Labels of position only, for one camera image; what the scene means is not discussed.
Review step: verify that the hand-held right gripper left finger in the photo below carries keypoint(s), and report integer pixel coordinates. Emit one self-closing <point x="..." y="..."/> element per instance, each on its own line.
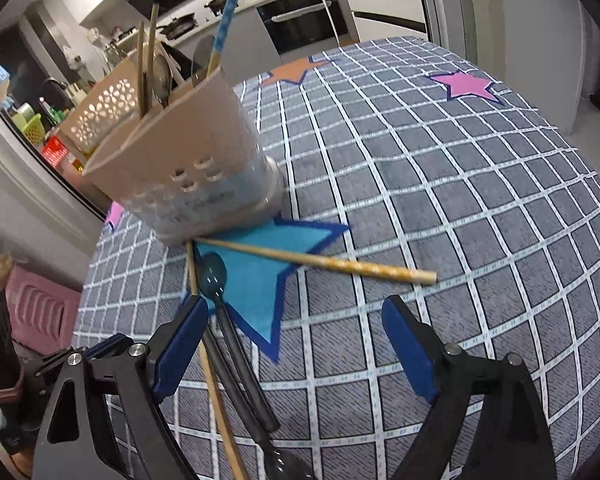
<point x="180" y="345"/>

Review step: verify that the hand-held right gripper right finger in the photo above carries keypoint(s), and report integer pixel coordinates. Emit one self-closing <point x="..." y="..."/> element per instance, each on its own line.
<point x="410" y="350"/>

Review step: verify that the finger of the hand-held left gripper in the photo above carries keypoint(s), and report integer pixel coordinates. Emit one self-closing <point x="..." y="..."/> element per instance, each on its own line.
<point x="110" y="346"/>
<point x="50" y="362"/>

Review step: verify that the plain wooden chopstick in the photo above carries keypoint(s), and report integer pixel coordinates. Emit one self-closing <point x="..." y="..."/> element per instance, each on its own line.
<point x="223" y="410"/>
<point x="152" y="40"/>

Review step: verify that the yellow patterned chopstick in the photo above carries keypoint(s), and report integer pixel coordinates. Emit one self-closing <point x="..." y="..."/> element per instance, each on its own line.
<point x="360" y="266"/>

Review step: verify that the beige plastic utensil holder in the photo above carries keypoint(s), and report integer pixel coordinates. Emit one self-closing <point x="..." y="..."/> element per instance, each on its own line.
<point x="205" y="125"/>

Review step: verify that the dark brown chopstick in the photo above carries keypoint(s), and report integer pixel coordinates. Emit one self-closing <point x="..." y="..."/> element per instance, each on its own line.
<point x="141" y="70"/>

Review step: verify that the blue patterned chopstick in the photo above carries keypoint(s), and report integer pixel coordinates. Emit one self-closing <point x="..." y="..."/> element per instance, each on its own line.
<point x="227" y="15"/>

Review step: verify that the pink plastic stool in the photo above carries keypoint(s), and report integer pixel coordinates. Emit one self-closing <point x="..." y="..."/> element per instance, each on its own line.
<point x="40" y="305"/>

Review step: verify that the blue star patch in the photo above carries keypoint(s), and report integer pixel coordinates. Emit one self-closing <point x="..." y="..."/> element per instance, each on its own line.
<point x="260" y="300"/>

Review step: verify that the pink star patch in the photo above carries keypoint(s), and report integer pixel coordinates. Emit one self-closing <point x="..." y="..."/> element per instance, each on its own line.
<point x="114" y="216"/>
<point x="465" y="86"/>

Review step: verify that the grey checked tablecloth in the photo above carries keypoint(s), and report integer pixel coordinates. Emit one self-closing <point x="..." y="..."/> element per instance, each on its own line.
<point x="430" y="185"/>

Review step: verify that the red plastic basket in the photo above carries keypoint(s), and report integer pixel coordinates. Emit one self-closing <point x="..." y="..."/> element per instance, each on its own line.
<point x="56" y="152"/>

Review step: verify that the green plastic basket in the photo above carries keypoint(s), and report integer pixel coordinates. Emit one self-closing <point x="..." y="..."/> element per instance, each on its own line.
<point x="29" y="130"/>

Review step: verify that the beige flower-pattern trolley rack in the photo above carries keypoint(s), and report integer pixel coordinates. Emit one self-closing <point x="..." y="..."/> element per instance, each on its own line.
<point x="105" y="105"/>

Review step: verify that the kitchen faucet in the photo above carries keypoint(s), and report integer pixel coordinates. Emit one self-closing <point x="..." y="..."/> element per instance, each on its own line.
<point x="55" y="85"/>

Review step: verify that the orange star patch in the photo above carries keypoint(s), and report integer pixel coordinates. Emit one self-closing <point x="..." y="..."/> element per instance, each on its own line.
<point x="292" y="72"/>

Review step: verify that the white spice rack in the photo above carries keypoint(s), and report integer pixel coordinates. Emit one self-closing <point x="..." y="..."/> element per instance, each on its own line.
<point x="107" y="40"/>

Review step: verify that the black wok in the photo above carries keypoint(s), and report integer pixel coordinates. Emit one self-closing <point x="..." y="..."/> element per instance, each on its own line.
<point x="177" y="27"/>

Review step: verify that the black cooking pot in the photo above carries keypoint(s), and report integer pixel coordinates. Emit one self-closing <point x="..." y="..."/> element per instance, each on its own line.
<point x="220" y="4"/>

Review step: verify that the white refrigerator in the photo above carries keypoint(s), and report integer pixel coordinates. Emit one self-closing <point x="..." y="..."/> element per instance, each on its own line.
<point x="380" y="0"/>

